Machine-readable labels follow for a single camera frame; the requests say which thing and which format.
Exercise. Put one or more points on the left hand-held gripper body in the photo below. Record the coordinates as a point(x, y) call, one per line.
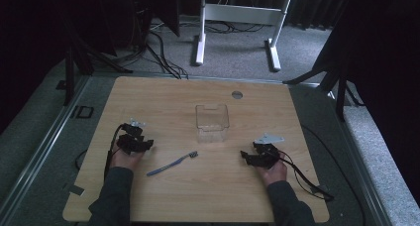
point(132, 142)

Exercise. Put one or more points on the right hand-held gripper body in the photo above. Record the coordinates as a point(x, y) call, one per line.
point(266, 155)

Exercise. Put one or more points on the blue toothbrush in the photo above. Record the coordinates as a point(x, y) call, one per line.
point(171, 164)

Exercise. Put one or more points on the person's left hand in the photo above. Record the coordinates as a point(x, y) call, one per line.
point(127, 160)

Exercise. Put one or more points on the person's right hand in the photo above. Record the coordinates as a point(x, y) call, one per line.
point(275, 174)

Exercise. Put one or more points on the silver round table grommet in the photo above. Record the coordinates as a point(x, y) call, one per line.
point(237, 94)

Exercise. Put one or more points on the grey tape piece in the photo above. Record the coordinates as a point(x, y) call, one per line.
point(76, 189)

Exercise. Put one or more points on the black metal stand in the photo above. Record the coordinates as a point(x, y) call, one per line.
point(340, 87)
point(70, 74)

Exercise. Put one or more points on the dark curtain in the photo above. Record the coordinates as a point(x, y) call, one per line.
point(386, 70)
point(29, 37)

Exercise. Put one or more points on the aluminium floor rail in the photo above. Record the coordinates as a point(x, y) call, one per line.
point(363, 173)
point(43, 143)

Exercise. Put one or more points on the white desk frame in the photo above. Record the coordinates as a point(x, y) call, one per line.
point(239, 14)

